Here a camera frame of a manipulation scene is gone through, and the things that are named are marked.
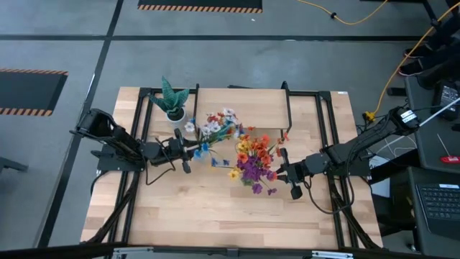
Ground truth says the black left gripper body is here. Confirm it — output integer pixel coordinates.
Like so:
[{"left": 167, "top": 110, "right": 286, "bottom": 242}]
[{"left": 157, "top": 127, "right": 193, "bottom": 175}]

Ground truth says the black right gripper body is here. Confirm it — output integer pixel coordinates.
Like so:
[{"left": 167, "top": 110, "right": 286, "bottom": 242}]
[{"left": 278, "top": 146, "right": 311, "bottom": 201}]

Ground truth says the blue artificial flower bunch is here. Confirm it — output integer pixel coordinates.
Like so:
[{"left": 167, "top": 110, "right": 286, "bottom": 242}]
[{"left": 189, "top": 117, "right": 231, "bottom": 168}]

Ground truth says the orange artificial flower bunch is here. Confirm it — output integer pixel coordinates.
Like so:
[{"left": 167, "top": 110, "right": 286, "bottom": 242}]
[{"left": 235, "top": 133, "right": 290, "bottom": 168}]

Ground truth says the red artificial flower bunch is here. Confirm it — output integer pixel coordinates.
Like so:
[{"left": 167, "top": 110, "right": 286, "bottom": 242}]
[{"left": 205, "top": 112, "right": 257, "bottom": 137}]

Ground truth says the yellow artificial flower bunch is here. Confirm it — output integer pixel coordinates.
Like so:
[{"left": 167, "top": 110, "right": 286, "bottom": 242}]
[{"left": 235, "top": 139, "right": 253, "bottom": 155}]

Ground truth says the wooden shelf with black legs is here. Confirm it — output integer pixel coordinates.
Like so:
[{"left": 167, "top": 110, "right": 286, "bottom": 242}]
[{"left": 193, "top": 81, "right": 293, "bottom": 142}]

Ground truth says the snake plant in white pot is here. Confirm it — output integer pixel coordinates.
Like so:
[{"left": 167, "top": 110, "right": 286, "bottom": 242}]
[{"left": 148, "top": 75, "right": 191, "bottom": 130}]

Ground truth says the black hazard-striped floor mat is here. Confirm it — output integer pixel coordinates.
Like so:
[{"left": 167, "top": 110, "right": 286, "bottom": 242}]
[
  {"left": 0, "top": 68, "right": 69, "bottom": 117},
  {"left": 137, "top": 0, "right": 263, "bottom": 14}
]

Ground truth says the black laptop keyboard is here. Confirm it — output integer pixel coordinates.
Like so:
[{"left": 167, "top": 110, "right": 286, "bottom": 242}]
[{"left": 415, "top": 182, "right": 460, "bottom": 239}]

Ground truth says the person's shoe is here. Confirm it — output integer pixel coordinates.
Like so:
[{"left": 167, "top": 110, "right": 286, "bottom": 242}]
[
  {"left": 403, "top": 45, "right": 434, "bottom": 59},
  {"left": 397, "top": 59, "right": 427, "bottom": 77}
]

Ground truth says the black device with label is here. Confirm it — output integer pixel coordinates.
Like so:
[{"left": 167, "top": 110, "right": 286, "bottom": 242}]
[{"left": 430, "top": 79, "right": 460, "bottom": 122}]

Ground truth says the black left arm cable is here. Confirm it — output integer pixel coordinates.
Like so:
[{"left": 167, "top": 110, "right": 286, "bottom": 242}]
[{"left": 144, "top": 138, "right": 178, "bottom": 186}]

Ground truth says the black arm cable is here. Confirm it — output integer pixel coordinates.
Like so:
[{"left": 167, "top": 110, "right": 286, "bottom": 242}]
[
  {"left": 144, "top": 138, "right": 178, "bottom": 186},
  {"left": 303, "top": 176, "right": 356, "bottom": 216}
]

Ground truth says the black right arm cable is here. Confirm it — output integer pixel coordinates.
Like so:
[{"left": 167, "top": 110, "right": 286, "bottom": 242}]
[{"left": 303, "top": 176, "right": 356, "bottom": 216}]

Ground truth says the black aluminium table frame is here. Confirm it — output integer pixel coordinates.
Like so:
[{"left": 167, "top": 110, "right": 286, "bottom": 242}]
[{"left": 80, "top": 85, "right": 384, "bottom": 253}]

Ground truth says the silver aluminium bracket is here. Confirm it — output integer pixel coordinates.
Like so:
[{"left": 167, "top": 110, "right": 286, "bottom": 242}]
[
  {"left": 310, "top": 250, "right": 355, "bottom": 259},
  {"left": 111, "top": 246, "right": 156, "bottom": 259}
]

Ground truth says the white cable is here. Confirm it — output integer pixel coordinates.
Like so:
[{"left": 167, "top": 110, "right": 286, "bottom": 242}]
[{"left": 373, "top": 96, "right": 460, "bottom": 156}]

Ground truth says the yellow extension cord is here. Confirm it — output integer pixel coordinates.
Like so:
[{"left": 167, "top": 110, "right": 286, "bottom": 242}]
[
  {"left": 363, "top": 1, "right": 460, "bottom": 120},
  {"left": 296, "top": 0, "right": 390, "bottom": 26}
]

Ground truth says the red-handled screwdriver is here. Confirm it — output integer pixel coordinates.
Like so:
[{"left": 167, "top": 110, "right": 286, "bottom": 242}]
[{"left": 436, "top": 132, "right": 460, "bottom": 165}]

